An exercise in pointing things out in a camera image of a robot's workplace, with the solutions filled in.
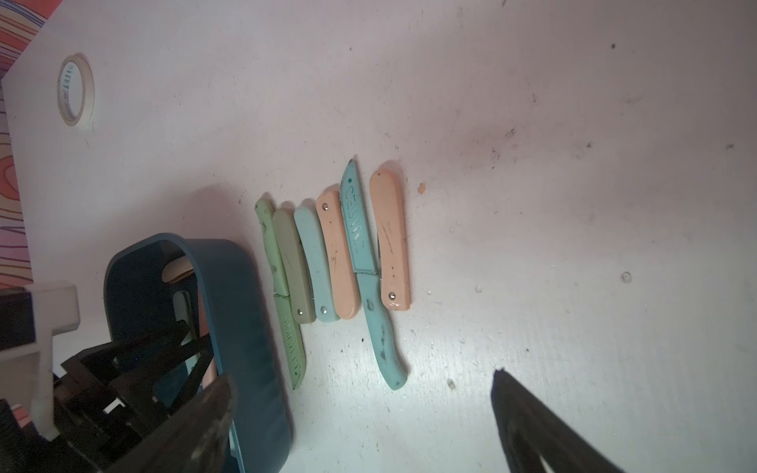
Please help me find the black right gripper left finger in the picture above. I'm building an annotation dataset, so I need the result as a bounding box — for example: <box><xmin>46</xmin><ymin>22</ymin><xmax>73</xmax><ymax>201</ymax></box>
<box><xmin>108</xmin><ymin>374</ymin><xmax>235</xmax><ymax>472</ymax></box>

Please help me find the masking tape roll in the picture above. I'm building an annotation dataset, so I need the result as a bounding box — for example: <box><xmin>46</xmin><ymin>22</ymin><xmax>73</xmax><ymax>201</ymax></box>
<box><xmin>56</xmin><ymin>53</ymin><xmax>96</xmax><ymax>128</ymax></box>

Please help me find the pink folding knife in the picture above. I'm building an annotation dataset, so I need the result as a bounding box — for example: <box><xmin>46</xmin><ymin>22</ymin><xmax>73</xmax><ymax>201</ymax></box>
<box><xmin>317</xmin><ymin>185</ymin><xmax>361</xmax><ymax>319</ymax></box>
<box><xmin>369</xmin><ymin>168</ymin><xmax>411</xmax><ymax>311</ymax></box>

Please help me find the light green ceramic fruit knife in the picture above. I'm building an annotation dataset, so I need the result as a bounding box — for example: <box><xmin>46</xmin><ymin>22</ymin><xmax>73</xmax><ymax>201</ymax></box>
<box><xmin>254</xmin><ymin>197</ymin><xmax>307</xmax><ymax>390</ymax></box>

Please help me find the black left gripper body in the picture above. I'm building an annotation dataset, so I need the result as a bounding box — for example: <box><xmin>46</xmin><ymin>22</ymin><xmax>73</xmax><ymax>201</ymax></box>
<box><xmin>53</xmin><ymin>321</ymin><xmax>213</xmax><ymax>471</ymax></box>

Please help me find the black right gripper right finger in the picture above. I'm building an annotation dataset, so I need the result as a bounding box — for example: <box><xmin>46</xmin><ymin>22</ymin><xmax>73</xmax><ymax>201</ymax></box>
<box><xmin>491</xmin><ymin>370</ymin><xmax>620</xmax><ymax>472</ymax></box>

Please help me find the teal plastic storage box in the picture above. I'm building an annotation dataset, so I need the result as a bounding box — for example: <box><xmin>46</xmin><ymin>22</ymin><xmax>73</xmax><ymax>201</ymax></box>
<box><xmin>104</xmin><ymin>233</ymin><xmax>292</xmax><ymax>472</ymax></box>

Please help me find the olive green folding knife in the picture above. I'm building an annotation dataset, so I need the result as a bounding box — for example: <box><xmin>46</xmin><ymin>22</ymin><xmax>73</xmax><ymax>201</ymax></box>
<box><xmin>273</xmin><ymin>208</ymin><xmax>317</xmax><ymax>324</ymax></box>

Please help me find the light blue folding knife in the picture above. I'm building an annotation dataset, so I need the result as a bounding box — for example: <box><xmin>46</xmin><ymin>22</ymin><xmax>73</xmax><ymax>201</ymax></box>
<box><xmin>294</xmin><ymin>205</ymin><xmax>339</xmax><ymax>323</ymax></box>

